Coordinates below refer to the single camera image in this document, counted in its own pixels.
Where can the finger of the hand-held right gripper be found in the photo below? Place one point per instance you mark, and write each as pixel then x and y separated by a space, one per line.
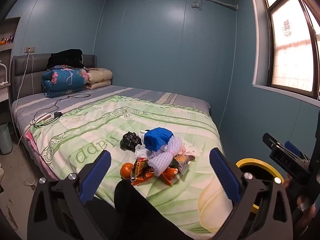
pixel 293 148
pixel 271 141

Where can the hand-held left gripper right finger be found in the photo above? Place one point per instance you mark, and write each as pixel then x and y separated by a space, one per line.
pixel 223 175

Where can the folded blue floral quilt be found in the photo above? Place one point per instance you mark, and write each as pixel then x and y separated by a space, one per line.
pixel 65 80

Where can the white foam net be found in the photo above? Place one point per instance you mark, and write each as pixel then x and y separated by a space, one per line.
pixel 162 158

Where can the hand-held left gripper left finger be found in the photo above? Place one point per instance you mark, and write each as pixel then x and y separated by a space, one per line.
pixel 96 177

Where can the grey striped bed sheet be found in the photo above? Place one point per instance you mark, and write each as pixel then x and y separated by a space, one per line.
pixel 140 93

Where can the large orange snack packet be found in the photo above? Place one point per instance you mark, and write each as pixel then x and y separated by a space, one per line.
pixel 141 172

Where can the green snack packet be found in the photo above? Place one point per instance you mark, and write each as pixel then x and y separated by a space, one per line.
pixel 183 164

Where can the pale green waste basket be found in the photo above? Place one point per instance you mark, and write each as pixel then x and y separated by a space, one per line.
pixel 5 140

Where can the row of small bottles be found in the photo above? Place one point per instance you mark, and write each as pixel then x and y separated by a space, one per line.
pixel 7 40

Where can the white wall shelf unit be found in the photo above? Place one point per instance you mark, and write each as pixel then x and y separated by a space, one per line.
pixel 7 48

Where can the small orange wrapper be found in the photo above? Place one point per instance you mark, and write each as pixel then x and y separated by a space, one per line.
pixel 168 176

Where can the folded beige quilt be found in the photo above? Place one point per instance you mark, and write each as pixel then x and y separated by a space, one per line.
pixel 100 78

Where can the yellow rimmed black bin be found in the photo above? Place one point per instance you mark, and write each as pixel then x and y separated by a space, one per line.
pixel 250 160

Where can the wrapped air conditioner pipe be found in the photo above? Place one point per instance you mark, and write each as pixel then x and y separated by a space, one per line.
pixel 220 2

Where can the black clothing pile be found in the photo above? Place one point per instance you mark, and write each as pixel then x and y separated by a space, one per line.
pixel 66 58

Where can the green floral quilt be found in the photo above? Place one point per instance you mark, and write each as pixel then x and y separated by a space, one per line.
pixel 105 120

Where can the black power adapter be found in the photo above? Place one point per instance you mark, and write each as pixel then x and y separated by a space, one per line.
pixel 57 115

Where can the blue plastic bag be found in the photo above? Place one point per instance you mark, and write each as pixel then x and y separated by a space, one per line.
pixel 157 138

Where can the wall power outlet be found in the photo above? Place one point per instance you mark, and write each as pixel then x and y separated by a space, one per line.
pixel 30 49

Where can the grey upholstered bed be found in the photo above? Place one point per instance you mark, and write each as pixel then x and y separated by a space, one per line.
pixel 27 66

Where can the brown framed window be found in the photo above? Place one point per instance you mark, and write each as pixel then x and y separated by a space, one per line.
pixel 287 55

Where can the orange tangerine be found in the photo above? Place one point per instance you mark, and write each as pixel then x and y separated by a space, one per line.
pixel 125 171

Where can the white power strip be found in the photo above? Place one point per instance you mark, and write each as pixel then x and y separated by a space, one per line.
pixel 45 117

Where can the person's right hand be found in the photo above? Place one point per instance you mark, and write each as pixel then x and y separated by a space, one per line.
pixel 306 212

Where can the black plastic bag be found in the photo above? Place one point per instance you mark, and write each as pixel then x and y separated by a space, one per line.
pixel 130 141

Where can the red paper window decal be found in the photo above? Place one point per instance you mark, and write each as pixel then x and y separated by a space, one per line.
pixel 287 28

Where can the pink cloth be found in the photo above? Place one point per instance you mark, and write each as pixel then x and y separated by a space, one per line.
pixel 185 150

